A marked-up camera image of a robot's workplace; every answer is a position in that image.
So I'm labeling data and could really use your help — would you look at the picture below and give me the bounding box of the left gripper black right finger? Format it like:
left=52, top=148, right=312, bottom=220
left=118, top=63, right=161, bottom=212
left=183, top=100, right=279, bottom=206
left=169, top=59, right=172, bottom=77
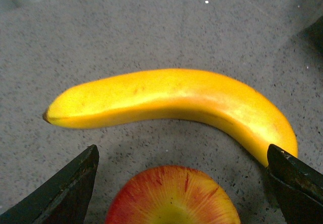
left=267, top=144, right=322, bottom=224

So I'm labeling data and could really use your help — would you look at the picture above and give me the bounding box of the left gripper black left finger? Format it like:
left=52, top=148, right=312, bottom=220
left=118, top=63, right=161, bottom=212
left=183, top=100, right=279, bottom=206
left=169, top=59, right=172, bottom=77
left=1, top=145, right=99, bottom=223

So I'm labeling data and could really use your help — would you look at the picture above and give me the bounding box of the red apple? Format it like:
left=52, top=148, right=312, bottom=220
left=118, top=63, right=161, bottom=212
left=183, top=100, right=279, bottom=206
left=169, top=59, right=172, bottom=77
left=105, top=165, right=241, bottom=223

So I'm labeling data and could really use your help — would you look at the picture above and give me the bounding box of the long yellow banana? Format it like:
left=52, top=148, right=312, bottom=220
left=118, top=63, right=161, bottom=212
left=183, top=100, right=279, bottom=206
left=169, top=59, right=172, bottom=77
left=43, top=69, right=298, bottom=166

